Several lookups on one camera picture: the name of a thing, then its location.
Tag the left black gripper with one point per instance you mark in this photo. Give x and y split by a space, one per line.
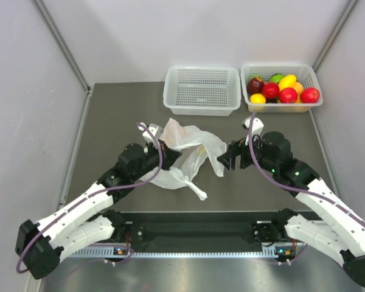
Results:
169 156

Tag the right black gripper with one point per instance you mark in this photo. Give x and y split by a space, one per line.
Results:
228 159

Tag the white plastic bag with fruit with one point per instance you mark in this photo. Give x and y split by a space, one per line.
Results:
196 147

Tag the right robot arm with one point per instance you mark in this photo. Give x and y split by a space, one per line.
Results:
343 238

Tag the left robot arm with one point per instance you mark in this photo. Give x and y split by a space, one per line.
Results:
43 245

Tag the orange fruit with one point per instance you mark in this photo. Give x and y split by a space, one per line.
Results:
298 88

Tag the white basket holding fruit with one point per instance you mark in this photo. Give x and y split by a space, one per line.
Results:
304 73

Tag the yellow lemon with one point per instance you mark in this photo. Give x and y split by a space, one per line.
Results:
257 98

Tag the empty white plastic basket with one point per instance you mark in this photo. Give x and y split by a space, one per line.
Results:
202 91

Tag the dark red apple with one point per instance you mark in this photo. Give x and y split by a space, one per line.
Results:
255 85

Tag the red apple middle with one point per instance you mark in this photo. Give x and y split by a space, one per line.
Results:
270 90

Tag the red apple front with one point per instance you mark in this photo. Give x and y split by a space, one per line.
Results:
288 95

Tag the green lime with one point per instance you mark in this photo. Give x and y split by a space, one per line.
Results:
276 78

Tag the yellow mango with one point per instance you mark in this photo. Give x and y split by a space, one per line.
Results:
287 82

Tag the red apple right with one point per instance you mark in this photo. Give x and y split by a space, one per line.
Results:
309 95

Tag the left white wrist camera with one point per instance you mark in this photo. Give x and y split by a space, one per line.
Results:
151 133

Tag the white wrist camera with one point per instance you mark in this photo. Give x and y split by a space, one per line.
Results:
253 126
151 133

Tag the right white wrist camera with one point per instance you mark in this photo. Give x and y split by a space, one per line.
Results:
253 126

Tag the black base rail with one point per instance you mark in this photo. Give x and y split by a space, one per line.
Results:
198 232

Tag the grey slotted cable duct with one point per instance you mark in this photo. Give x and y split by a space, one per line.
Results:
112 252

